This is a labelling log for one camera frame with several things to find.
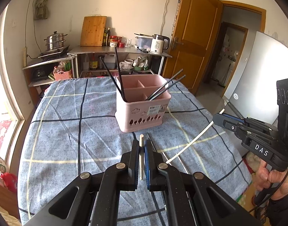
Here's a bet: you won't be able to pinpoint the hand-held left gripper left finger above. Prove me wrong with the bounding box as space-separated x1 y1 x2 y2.
24 139 141 226

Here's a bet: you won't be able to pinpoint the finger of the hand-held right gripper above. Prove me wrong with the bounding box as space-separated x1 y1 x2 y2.
222 113 278 131
212 113 278 144

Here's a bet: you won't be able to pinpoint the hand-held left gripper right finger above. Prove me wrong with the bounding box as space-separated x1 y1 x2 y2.
144 139 262 226

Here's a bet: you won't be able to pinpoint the wooden chopstick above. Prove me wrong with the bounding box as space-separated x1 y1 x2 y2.
139 134 145 182
166 108 227 165

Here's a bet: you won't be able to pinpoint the pink plastic utensil basket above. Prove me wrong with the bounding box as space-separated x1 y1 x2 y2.
115 74 172 133

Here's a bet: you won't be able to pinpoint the steel chopstick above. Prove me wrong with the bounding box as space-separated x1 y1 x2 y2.
147 69 184 100
150 75 186 101
149 75 181 100

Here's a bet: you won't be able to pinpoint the person's right forearm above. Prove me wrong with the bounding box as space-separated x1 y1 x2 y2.
269 198 288 226

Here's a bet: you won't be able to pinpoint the person's right hand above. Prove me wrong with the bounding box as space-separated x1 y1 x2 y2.
255 160 288 201

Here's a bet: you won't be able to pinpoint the white refrigerator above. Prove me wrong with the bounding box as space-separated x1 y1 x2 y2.
223 31 288 125

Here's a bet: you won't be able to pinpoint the blue plaid tablecloth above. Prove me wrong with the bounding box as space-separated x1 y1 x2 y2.
18 76 253 226

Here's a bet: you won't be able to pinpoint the wooden door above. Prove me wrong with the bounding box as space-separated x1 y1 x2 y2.
163 0 223 95

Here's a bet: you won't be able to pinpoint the crumpled plastic bags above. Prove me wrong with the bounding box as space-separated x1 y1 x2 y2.
119 55 150 72

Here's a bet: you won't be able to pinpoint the white electric kettle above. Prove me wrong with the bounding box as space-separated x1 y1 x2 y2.
150 34 170 54

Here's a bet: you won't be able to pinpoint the white plastic jug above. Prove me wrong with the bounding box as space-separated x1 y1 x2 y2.
104 54 117 70

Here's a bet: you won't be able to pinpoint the brown sauce bottle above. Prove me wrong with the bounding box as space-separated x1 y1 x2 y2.
89 53 99 71

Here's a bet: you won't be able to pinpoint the pink woven basket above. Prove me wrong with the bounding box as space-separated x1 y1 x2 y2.
53 66 73 81

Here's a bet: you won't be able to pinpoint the clear plastic container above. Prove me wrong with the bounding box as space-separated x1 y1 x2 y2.
134 33 154 49

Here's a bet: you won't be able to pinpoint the metal kitchen shelf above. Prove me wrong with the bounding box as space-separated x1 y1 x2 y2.
69 46 173 78

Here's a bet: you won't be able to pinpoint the red plastic bag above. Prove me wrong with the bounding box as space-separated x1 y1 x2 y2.
0 172 17 194

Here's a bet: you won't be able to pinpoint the black kitchen appliance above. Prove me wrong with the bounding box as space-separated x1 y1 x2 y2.
32 67 47 82

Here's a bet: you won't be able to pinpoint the green white bottle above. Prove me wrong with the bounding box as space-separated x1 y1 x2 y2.
0 155 7 174

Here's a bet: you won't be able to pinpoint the red patterned rug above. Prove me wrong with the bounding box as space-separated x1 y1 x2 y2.
0 120 12 156

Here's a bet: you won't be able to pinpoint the black cooktop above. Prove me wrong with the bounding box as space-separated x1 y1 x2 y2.
38 45 71 60

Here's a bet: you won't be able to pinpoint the bamboo cutting board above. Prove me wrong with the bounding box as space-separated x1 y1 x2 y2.
80 16 107 47

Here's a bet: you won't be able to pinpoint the steel steamer pot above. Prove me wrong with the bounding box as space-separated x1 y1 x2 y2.
43 31 68 51

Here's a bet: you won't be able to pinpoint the tied beige curtain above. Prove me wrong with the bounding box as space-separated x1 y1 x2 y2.
34 0 50 20

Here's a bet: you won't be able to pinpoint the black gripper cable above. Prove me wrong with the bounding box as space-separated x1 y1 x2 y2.
254 160 288 215

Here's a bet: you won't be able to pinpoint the metal door handle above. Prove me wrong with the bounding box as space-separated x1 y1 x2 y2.
171 37 184 50

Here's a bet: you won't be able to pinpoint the wooden door frame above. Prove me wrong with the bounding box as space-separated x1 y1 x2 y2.
219 1 267 95

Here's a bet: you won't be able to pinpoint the wall calendar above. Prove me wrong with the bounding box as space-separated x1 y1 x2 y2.
172 0 181 27

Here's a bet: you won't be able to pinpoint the white wall cable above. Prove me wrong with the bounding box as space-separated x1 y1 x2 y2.
161 0 173 36

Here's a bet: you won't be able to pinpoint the white window frame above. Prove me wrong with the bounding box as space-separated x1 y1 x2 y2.
0 5 26 170

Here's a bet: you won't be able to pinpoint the thin dark wall cable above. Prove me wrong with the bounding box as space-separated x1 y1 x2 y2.
24 0 39 57

